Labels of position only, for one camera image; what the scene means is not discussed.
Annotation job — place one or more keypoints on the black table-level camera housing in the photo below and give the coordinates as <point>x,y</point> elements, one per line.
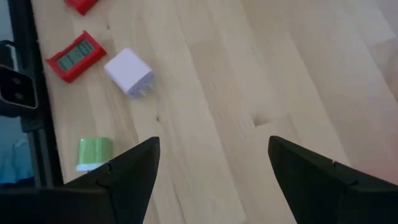
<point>15,90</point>

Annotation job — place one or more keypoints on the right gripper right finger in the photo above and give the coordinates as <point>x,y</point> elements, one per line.
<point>311,196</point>

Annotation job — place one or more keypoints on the black metal table frame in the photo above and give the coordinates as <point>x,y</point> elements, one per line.
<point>23,21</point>

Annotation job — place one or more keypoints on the red multi-port charger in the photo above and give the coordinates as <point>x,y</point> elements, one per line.
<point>81,4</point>

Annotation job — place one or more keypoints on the red digital clock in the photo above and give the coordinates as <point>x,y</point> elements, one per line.
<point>76,56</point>

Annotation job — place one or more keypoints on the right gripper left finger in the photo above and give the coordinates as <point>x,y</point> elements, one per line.
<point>130,193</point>

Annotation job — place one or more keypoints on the white wall charger cube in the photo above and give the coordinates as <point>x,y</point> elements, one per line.
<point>127,70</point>

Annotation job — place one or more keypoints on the green small charger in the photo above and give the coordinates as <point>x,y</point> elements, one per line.
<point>93,152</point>

